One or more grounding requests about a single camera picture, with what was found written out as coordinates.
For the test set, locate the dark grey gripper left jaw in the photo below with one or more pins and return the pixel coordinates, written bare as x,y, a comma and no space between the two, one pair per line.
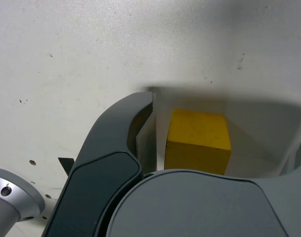
96,177

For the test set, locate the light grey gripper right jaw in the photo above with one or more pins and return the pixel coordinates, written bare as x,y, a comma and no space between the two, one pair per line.
202,207

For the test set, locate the yellow cube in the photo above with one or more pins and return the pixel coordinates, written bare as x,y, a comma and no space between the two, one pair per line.
197,143

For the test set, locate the black tape strip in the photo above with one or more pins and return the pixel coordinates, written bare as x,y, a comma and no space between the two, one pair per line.
66,164

